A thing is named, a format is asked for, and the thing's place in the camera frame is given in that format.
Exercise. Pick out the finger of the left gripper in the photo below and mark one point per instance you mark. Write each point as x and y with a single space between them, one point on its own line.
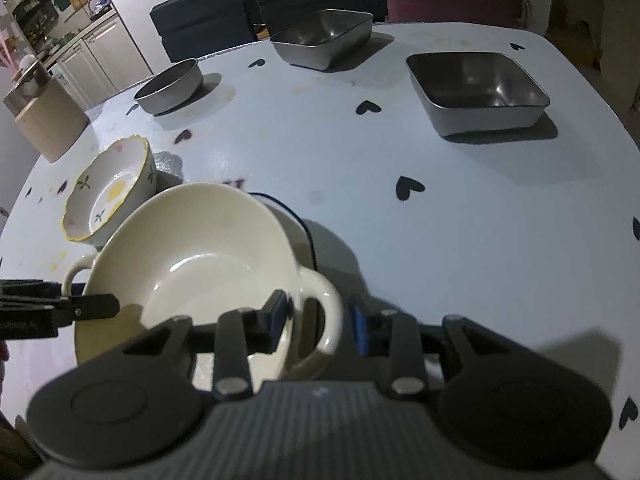
36 309

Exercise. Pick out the cream two-handled bowl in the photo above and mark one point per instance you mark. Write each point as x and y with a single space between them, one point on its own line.
201 250

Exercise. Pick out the floral ceramic bowl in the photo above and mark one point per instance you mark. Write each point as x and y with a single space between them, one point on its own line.
118 181

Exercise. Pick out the round steel bowl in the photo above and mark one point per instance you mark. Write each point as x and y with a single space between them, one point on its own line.
170 88

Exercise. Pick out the beige electric kettle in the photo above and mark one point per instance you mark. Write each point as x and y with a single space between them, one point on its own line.
45 113

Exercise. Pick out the kitchen cabinet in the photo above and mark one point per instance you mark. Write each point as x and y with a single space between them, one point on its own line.
100 61

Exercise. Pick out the rectangular steel tray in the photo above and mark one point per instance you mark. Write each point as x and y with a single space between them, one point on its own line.
323 38

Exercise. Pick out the square steel tray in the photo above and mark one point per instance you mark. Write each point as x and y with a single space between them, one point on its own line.
476 92

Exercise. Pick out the white leaf print plate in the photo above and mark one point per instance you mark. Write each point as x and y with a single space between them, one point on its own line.
295 229

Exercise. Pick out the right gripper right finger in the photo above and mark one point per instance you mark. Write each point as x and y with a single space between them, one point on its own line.
372 327

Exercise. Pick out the dark blue chair left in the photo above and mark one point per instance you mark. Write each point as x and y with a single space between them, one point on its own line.
195 28

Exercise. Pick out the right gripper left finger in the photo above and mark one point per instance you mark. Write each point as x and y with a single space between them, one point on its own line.
263 328

